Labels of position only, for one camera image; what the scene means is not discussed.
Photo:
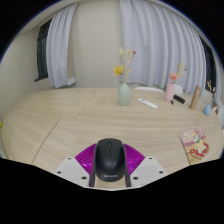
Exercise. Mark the pale green vase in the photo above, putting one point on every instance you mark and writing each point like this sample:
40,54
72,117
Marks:
124,96

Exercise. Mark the black computer mouse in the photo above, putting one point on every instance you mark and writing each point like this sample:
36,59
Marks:
110,160

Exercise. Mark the white remote control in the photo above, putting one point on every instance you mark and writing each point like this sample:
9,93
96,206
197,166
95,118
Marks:
148,103

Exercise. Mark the wide white curtain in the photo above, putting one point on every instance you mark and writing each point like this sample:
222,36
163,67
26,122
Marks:
160,40

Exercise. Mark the black oblong case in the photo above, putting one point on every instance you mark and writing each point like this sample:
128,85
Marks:
179,99

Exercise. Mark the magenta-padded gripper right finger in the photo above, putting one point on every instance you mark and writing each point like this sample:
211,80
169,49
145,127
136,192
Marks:
151,168

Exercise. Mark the pink vase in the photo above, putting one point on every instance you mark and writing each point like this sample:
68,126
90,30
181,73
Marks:
169,93

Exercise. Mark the white chair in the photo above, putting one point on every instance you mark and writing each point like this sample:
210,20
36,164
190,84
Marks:
221,116
148,89
179,89

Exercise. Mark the narrow white curtain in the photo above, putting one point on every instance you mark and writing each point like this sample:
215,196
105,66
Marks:
218,83
60,46

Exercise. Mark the blue marker pen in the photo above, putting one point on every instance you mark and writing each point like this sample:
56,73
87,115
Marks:
172,102

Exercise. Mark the blue teardrop vase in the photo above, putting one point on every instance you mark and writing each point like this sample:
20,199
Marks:
207,110

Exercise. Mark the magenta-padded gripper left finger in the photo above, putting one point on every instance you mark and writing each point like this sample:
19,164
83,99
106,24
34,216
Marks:
68,168

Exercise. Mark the gold drink bottle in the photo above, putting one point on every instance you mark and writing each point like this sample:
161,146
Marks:
195,98

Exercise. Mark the yellow dried flower bunch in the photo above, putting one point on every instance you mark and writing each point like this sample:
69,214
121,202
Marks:
118,69

